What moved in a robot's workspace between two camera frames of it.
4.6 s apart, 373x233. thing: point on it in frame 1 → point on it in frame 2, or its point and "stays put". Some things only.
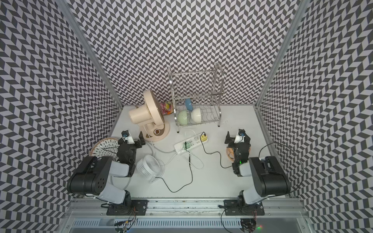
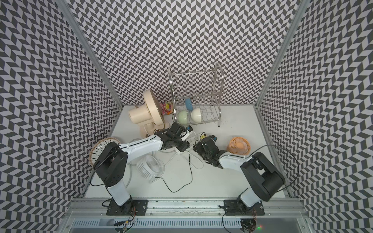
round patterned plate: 105,147 stays put
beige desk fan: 150,117 stays put
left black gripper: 137,142 → 184,147
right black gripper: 228,138 → 198,148
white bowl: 196,116 stays put
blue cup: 189,104 stays put
